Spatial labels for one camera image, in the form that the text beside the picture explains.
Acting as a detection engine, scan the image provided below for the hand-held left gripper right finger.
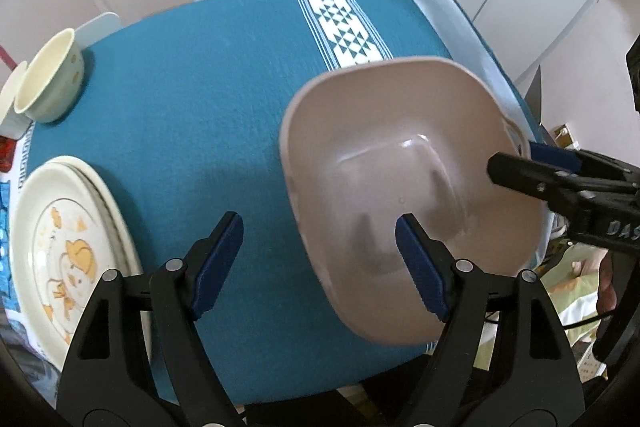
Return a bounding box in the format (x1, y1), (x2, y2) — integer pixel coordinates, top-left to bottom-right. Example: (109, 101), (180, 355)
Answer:
(395, 213), (586, 427)

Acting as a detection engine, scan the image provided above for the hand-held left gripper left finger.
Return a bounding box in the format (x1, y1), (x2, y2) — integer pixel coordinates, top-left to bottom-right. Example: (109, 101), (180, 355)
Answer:
(56, 211), (246, 427)

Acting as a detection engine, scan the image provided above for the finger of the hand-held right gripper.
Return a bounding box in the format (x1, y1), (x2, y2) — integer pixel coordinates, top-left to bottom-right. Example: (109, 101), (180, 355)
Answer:
(487, 152), (640, 208)
(530, 142), (640, 188)

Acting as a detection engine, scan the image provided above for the plain white plate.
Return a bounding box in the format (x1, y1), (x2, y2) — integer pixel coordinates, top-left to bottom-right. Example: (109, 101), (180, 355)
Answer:
(30, 155), (151, 348)

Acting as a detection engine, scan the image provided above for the pink square bowl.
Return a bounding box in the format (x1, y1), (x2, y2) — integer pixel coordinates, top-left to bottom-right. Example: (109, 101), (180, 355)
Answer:
(278, 56), (553, 348)

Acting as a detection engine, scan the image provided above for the white plate with duck print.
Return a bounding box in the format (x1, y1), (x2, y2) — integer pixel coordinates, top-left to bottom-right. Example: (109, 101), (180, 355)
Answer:
(10, 164), (128, 360)

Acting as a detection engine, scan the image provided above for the person's right hand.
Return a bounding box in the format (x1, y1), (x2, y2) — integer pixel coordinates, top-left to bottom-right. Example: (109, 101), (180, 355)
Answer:
(596, 252), (621, 315)

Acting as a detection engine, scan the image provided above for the pale green cloth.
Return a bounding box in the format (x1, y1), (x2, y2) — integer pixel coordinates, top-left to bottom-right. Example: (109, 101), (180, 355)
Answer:
(537, 247), (608, 358)

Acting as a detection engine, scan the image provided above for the teal patterned tablecloth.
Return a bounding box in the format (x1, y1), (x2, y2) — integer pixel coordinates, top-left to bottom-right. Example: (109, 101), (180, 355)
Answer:
(0, 0), (546, 405)

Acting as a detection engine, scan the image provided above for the red box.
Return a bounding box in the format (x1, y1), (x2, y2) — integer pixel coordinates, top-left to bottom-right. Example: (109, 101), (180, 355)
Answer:
(0, 137), (21, 171)

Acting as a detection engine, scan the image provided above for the cream round bowl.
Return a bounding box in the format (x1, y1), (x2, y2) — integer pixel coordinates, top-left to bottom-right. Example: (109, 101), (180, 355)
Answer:
(13, 28), (86, 124)

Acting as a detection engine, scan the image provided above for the small pale blue board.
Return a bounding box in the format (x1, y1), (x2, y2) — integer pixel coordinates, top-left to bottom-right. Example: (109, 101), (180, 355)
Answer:
(72, 12), (123, 50)

